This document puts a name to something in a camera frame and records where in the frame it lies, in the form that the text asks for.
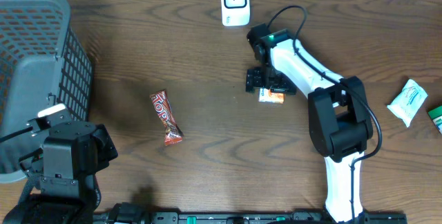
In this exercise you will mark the small orange carton box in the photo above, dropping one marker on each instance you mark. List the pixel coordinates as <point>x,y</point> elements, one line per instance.
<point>265,95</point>

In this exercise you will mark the red chocolate bar wrapper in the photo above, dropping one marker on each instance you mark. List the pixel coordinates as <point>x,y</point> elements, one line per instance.
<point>173,134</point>

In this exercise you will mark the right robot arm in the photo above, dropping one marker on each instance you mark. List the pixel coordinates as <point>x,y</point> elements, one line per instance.
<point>339,123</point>

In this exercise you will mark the white barcode scanner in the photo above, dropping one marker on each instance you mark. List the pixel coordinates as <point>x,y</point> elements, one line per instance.
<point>235,12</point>

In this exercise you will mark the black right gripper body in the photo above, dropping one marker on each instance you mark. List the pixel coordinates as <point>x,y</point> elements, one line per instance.
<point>271,77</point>

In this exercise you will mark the grey plastic basket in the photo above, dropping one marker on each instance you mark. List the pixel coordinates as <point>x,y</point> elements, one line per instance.
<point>42,63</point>

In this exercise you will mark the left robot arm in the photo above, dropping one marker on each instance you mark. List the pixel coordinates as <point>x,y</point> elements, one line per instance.
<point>62,185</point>

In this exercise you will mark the green tissue wipes pack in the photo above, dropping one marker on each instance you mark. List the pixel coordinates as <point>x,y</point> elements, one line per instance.
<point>408,102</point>

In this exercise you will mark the green lid jar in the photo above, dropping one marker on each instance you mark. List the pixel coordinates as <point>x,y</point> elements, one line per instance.
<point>436,117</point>

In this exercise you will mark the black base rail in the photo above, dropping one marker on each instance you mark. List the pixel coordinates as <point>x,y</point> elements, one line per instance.
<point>133,214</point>

